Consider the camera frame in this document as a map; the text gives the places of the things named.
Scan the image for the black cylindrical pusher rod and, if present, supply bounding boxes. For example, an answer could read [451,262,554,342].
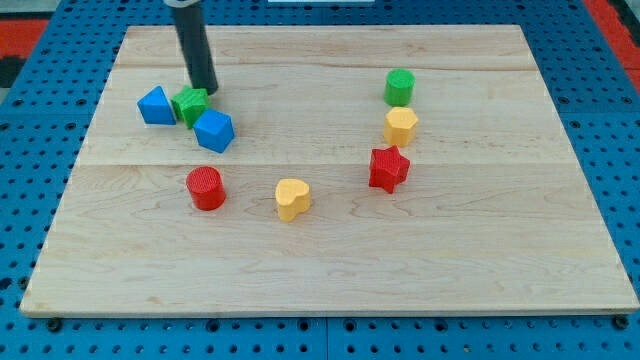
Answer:
[169,0,218,95]

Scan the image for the blue cube block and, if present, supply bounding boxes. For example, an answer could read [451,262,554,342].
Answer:
[193,109,235,153]

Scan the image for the green star block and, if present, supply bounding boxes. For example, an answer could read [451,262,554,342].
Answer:
[170,86,210,129]

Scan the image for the red star block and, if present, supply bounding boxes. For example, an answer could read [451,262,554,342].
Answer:
[369,145,411,194]

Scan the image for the blue triangle block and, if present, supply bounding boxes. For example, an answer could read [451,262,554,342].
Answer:
[137,86,176,125]

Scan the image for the red cylinder block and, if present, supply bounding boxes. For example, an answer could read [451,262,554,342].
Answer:
[186,166,226,211]

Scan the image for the yellow heart block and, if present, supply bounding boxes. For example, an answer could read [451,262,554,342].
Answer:
[275,178,311,222]

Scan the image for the green cylinder block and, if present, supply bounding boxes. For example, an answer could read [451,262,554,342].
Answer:
[384,68,415,107]

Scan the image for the light wooden board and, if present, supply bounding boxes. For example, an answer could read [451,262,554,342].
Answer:
[21,25,639,318]

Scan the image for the yellow hexagon block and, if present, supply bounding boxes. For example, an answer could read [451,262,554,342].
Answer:
[383,107,419,147]

